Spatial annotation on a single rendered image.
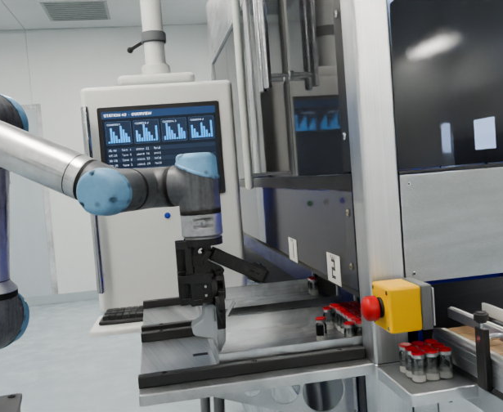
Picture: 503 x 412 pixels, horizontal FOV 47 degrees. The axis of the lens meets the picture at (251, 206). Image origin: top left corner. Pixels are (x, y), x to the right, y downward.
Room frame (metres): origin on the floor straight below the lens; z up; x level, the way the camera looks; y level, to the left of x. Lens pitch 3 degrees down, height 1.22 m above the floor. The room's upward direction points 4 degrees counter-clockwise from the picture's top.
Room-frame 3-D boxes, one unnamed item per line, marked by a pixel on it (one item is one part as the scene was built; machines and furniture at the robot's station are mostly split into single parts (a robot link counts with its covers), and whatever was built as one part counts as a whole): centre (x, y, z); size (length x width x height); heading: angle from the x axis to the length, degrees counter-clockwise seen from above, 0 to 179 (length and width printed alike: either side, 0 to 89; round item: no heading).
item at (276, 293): (1.48, -0.01, 0.90); 0.34 x 0.26 x 0.04; 100
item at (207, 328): (1.03, 0.09, 0.95); 0.06 x 0.03 x 0.09; 100
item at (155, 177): (1.06, 0.19, 1.21); 0.11 x 0.11 x 0.08; 73
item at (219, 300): (1.03, 0.07, 0.99); 0.05 x 0.02 x 0.09; 10
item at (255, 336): (1.14, -0.07, 0.90); 0.34 x 0.26 x 0.04; 100
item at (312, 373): (1.30, 0.03, 0.87); 0.70 x 0.48 x 0.02; 10
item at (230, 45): (2.22, 0.01, 1.51); 0.49 x 0.01 x 0.59; 10
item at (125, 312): (1.80, 0.29, 0.82); 0.40 x 0.14 x 0.02; 96
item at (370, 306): (0.91, -0.18, 0.99); 0.04 x 0.04 x 0.04; 10
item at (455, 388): (0.91, -0.27, 0.87); 0.14 x 0.13 x 0.02; 100
